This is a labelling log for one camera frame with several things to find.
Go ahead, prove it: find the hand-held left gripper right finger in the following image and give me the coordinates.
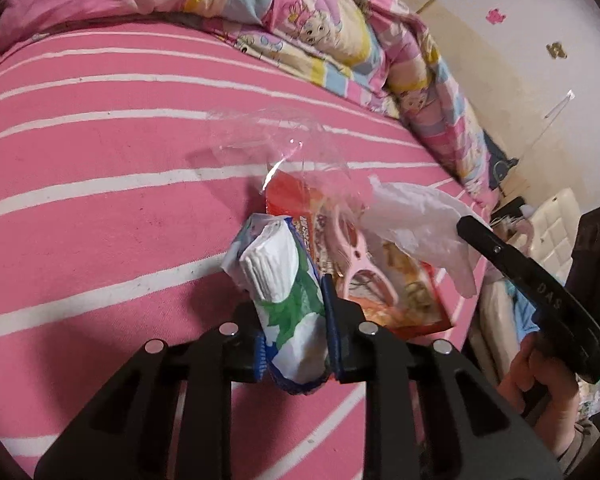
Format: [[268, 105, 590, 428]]
[[321, 274, 563, 480]]

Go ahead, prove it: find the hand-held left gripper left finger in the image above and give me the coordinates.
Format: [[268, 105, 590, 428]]
[[34, 302, 271, 480]]

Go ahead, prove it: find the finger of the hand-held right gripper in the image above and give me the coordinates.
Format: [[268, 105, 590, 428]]
[[456, 215, 541, 286]]

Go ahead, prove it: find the white green tissue packet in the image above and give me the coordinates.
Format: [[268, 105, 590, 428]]
[[222, 212, 331, 396]]

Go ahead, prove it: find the white plastic bag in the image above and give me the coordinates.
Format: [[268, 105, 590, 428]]
[[360, 175, 493, 298]]

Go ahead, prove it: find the person's right forearm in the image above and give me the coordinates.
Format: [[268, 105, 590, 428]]
[[527, 402, 600, 478]]

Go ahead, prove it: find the person's right hand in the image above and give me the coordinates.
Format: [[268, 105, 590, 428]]
[[497, 332, 581, 418]]

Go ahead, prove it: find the white tufted chair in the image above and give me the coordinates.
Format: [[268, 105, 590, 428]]
[[522, 187, 582, 282]]

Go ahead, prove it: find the pink plastic clip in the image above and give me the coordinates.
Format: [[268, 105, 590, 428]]
[[325, 212, 398, 311]]

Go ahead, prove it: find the red orange food packet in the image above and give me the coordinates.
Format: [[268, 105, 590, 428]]
[[265, 172, 456, 343]]

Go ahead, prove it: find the dark blue cloth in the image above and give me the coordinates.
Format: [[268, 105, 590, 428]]
[[482, 130, 520, 197]]

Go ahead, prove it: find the clear plastic bag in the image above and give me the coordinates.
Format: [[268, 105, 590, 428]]
[[187, 102, 376, 221]]

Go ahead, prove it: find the pink striped bed sheet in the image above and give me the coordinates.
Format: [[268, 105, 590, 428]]
[[0, 20, 492, 480]]

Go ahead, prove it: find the printed blanket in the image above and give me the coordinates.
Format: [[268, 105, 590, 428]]
[[182, 0, 497, 207]]

